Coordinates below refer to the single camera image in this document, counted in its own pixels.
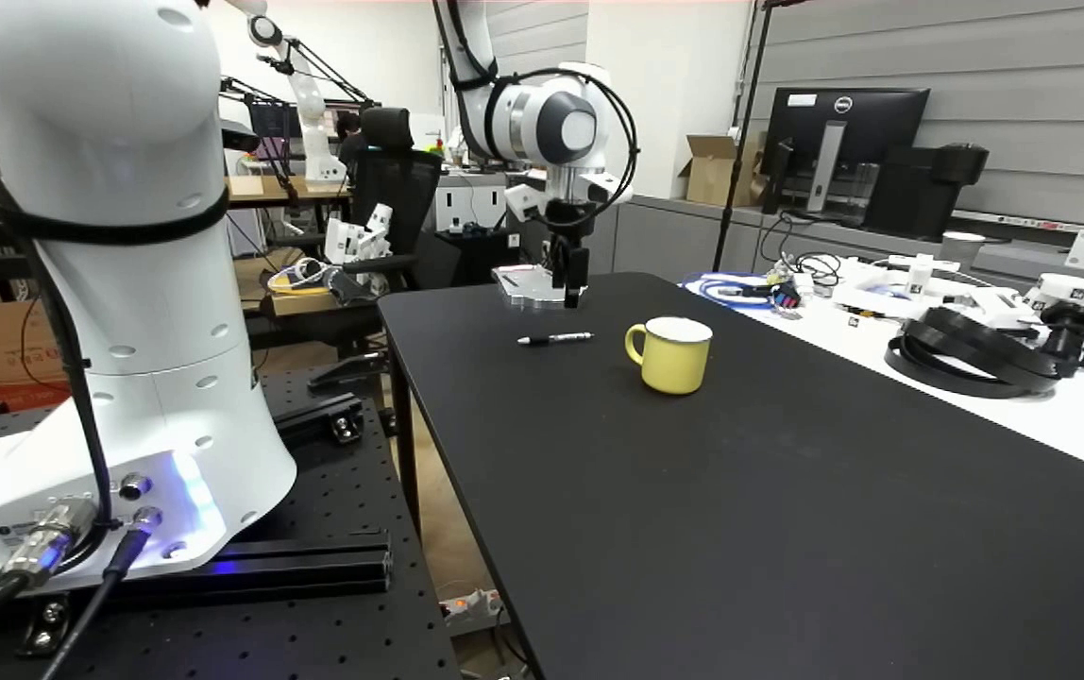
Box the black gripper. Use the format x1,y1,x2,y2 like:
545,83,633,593
545,187,597,315

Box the black and white pen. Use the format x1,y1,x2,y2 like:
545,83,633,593
514,324,597,352

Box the yellow enamel cup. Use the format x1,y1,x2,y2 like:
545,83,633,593
619,315,716,399

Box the silver metal mounting plate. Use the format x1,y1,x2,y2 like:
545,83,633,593
492,257,568,315

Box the grey counter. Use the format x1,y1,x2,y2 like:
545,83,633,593
590,194,1084,305

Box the open cardboard box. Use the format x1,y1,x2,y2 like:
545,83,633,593
677,130,746,213

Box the black office chair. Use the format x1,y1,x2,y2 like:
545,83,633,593
333,104,444,296

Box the small white robot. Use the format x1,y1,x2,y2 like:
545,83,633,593
322,198,399,267

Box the black stand pole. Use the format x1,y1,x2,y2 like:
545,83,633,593
709,0,776,275

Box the black table clamp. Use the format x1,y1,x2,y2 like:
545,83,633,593
273,384,368,454

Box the wooden desk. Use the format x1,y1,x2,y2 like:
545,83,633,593
221,168,354,214

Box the white table clutter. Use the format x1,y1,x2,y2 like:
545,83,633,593
829,248,964,320

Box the black computer monitor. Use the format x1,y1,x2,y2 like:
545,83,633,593
756,83,936,228

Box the articulated desk lamp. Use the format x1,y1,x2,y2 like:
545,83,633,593
241,9,380,114

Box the black box device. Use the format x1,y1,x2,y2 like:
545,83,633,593
864,140,992,247

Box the black perforated breadboard base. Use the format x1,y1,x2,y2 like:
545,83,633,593
0,384,464,680

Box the brown cardboard box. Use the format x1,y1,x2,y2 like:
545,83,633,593
0,296,72,417

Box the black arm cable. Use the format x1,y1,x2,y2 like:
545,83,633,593
434,0,645,240

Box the black coiled cable bundle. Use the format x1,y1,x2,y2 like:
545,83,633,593
885,297,1078,403

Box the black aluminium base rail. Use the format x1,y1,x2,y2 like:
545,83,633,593
7,537,396,603

